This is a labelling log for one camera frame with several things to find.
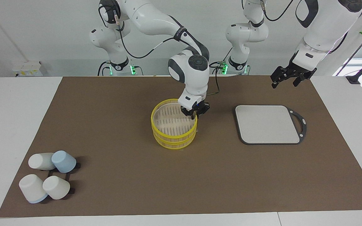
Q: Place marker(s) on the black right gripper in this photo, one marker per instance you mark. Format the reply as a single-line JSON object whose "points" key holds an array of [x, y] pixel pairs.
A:
{"points": [[203, 108]]}

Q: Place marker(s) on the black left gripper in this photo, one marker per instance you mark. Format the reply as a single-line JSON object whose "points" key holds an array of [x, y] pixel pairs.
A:
{"points": [[294, 71]]}

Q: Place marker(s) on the white mesh steamer liner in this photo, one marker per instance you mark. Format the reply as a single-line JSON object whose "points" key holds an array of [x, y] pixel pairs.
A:
{"points": [[170, 124]]}

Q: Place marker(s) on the yellow steamer tier with liner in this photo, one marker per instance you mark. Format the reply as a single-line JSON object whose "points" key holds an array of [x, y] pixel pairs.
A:
{"points": [[154, 125]]}

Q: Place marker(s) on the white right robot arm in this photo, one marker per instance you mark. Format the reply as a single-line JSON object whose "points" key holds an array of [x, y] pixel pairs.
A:
{"points": [[190, 72]]}

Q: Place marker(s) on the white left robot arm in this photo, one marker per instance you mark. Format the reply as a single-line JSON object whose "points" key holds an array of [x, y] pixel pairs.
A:
{"points": [[322, 28]]}

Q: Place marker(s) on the yellow bamboo steamer base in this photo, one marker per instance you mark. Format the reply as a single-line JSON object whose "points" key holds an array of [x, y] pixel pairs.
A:
{"points": [[174, 146]]}

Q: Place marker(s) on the white cutting board grey rim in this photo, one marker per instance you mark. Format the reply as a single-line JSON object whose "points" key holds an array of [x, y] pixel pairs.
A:
{"points": [[262, 124]]}

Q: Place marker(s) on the brown table mat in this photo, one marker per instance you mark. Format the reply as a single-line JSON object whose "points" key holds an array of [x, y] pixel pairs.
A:
{"points": [[137, 188]]}

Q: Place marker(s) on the black cup rack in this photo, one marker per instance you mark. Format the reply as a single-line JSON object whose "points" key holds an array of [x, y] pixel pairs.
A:
{"points": [[78, 165]]}

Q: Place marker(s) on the light blue plastic cup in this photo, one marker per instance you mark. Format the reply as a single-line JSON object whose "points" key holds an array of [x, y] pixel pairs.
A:
{"points": [[64, 161]]}

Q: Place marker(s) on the white plastic cup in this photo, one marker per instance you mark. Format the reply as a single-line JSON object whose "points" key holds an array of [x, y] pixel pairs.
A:
{"points": [[31, 188], [57, 188], [39, 161]]}

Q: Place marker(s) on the white wall socket box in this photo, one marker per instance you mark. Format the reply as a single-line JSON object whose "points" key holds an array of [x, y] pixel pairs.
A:
{"points": [[27, 69]]}

